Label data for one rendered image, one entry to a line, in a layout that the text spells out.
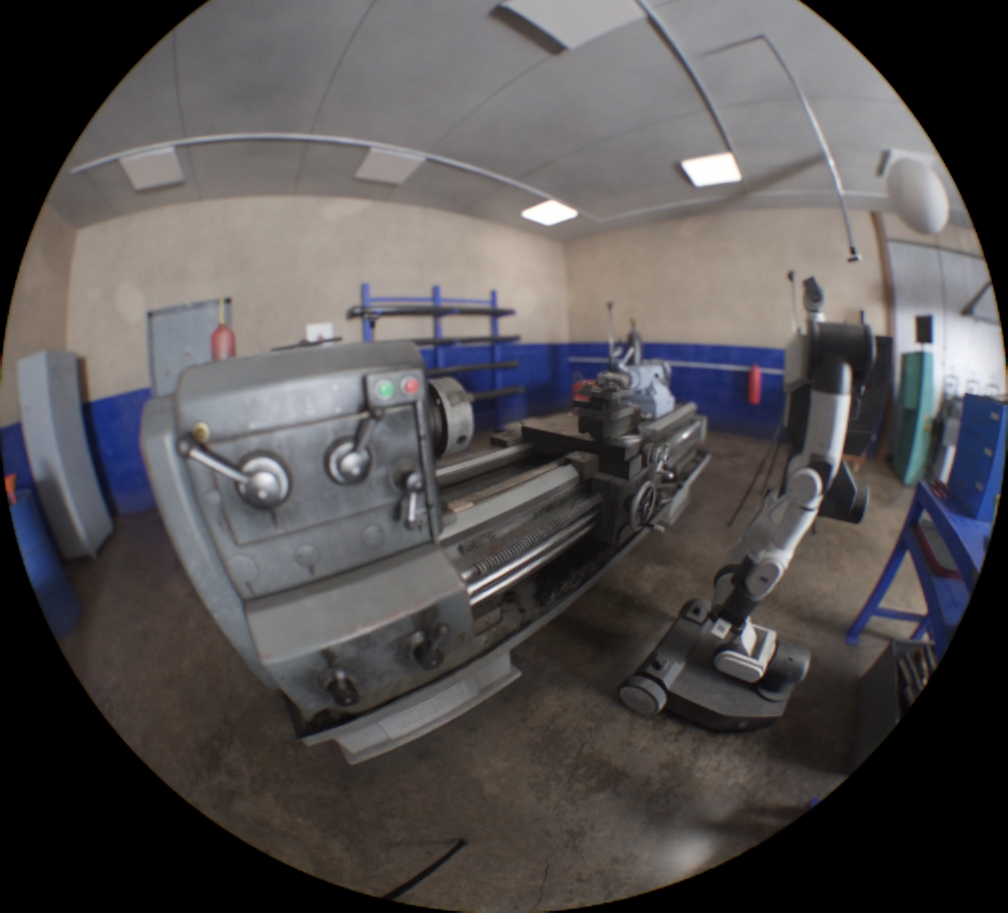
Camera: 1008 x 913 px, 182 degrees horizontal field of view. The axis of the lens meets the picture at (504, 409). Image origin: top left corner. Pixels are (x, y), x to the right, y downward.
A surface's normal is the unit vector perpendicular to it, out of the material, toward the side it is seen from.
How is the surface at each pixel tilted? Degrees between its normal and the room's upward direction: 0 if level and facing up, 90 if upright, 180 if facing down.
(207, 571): 90
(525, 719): 0
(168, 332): 90
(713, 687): 0
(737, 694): 0
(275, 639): 32
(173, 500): 90
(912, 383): 90
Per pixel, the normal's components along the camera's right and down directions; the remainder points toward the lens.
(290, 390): 0.65, 0.12
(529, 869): -0.04, -0.98
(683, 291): -0.75, 0.16
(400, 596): 0.31, -0.77
